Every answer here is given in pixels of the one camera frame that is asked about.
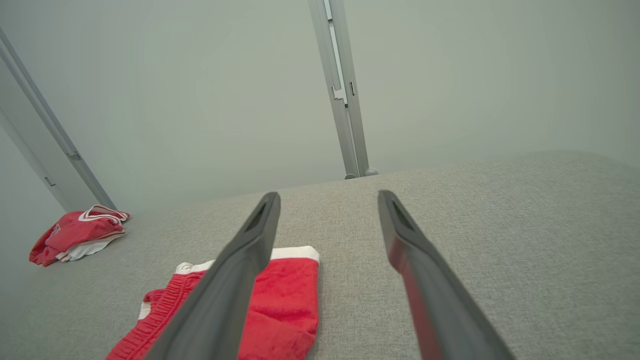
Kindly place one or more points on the red shorts white trim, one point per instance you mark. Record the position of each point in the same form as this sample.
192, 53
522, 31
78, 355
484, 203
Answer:
285, 300

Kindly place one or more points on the grey upright metal post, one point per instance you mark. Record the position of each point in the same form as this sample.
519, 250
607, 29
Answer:
342, 75

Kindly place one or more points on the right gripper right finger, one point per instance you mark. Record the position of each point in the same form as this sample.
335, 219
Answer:
440, 300

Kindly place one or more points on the grey cylindrical post foot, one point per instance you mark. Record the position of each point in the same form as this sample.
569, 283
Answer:
371, 172

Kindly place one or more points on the grey fabric padded surface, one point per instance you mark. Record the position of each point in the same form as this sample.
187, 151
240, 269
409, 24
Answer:
500, 250

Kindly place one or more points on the red white-sleeved shirt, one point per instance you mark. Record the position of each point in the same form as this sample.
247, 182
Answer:
75, 232

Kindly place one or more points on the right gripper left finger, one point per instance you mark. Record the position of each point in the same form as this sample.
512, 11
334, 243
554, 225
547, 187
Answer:
220, 300

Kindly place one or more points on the grey slanted metal frame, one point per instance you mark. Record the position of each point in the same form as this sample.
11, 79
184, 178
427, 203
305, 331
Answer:
65, 170

